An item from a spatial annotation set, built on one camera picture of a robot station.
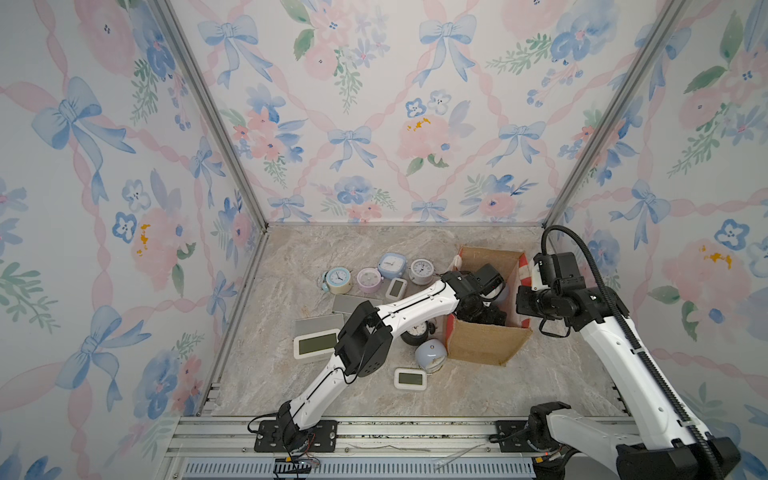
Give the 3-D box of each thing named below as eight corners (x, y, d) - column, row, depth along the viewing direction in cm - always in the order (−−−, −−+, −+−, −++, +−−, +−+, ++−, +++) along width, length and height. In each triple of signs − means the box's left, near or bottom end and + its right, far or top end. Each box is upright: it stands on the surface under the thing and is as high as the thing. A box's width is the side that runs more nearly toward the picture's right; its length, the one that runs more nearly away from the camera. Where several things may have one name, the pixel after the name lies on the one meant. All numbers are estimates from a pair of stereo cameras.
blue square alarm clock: (378, 278, 106) (378, 273, 103) (378, 258, 111) (378, 253, 109) (406, 278, 106) (407, 273, 103) (405, 259, 111) (406, 253, 109)
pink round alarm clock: (356, 292, 102) (355, 288, 100) (357, 271, 108) (357, 267, 105) (381, 292, 102) (381, 288, 100) (381, 271, 108) (381, 267, 105)
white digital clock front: (394, 390, 83) (394, 387, 80) (394, 371, 86) (394, 368, 84) (426, 390, 83) (427, 387, 80) (425, 371, 86) (426, 368, 84)
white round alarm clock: (409, 284, 105) (410, 276, 102) (408, 266, 110) (409, 258, 107) (433, 284, 105) (434, 276, 102) (431, 266, 110) (432, 258, 107)
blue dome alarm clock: (416, 372, 85) (418, 361, 78) (415, 350, 89) (417, 338, 82) (443, 372, 85) (448, 361, 78) (441, 350, 89) (445, 338, 82)
